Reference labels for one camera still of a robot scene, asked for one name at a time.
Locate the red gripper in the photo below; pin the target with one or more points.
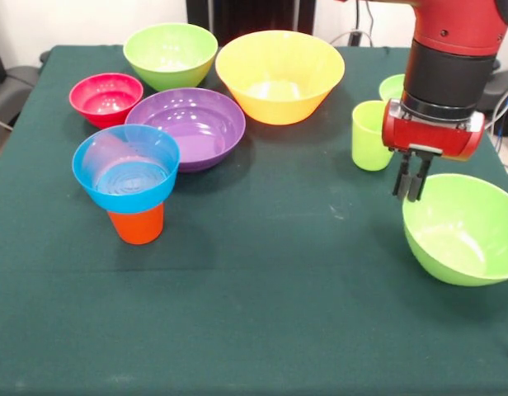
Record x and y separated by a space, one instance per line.
431 136

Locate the yellow-green cup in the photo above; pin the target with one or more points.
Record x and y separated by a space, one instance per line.
367 148

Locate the large light green bowl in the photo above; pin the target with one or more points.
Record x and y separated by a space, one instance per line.
167 49
456 264

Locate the orange cup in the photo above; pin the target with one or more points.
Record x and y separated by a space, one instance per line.
138 229

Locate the blue bowl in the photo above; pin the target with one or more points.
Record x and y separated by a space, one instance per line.
130 201

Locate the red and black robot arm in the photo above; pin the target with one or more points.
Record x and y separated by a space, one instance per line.
448 78

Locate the small green bowl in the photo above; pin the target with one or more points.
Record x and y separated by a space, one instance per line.
390 86

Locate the black knobbed stand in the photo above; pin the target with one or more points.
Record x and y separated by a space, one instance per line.
505 82

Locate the large yellow bowl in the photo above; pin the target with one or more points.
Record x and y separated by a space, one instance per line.
278 107

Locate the black power plug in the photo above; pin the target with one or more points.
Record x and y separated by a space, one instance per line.
354 38

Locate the dark green tablecloth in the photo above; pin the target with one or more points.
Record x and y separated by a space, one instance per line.
254 309

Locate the purple bowl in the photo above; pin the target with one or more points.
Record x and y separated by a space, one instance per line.
196 132

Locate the pink bowl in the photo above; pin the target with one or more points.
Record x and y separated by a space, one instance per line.
105 115

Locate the small black armrest pad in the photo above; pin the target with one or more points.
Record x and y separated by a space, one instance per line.
45 56

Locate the grey chair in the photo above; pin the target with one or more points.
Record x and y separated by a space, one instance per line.
8 95

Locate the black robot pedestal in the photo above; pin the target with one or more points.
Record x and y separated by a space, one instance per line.
246 16

